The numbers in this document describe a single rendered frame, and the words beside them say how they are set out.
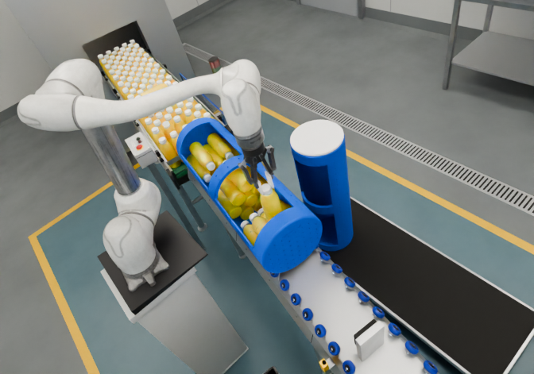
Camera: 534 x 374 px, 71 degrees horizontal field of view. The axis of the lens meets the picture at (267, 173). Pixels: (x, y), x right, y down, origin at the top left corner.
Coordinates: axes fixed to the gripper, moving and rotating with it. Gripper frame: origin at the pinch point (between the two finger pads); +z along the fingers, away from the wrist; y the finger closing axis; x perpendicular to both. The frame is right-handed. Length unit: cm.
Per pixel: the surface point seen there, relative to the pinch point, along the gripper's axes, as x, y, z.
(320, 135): 37, 51, 33
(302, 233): -11.7, 4.3, 22.9
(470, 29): 140, 323, 124
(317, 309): -30, -6, 43
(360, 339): -52, -4, 27
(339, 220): 23, 47, 90
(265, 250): -11.5, -11.4, 18.5
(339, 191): 23, 49, 65
